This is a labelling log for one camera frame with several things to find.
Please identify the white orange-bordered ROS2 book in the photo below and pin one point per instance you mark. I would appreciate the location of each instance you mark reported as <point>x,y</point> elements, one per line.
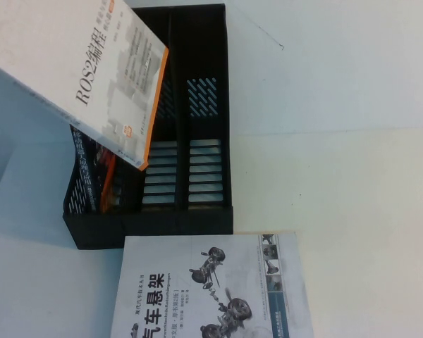
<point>74,53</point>

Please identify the black plastic book stand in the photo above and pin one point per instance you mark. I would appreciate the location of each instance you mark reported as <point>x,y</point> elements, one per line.
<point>204,218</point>

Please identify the dark mobile robot book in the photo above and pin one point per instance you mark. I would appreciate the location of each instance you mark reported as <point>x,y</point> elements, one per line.
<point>82,162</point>

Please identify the grey car suspension book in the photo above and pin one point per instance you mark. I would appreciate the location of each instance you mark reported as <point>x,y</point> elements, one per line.
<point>232,299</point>

